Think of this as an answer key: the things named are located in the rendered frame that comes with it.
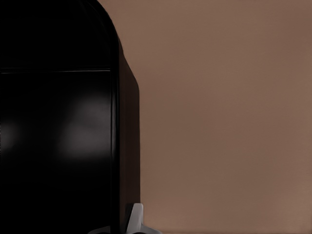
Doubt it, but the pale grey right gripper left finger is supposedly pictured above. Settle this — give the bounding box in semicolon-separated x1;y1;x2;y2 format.
87;204;134;234

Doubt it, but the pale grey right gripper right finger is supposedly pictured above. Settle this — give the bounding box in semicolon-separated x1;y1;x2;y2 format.
128;203;162;234

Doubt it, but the large glossy black box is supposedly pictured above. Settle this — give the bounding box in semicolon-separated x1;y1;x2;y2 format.
0;0;141;234

